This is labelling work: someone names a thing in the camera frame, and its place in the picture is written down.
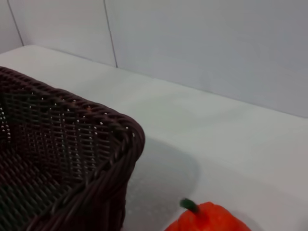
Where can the dark brown woven basket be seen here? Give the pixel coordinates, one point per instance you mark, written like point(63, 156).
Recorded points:
point(48, 154)

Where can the orange pear-shaped toy fruit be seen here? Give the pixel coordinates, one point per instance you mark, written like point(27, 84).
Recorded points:
point(211, 219)

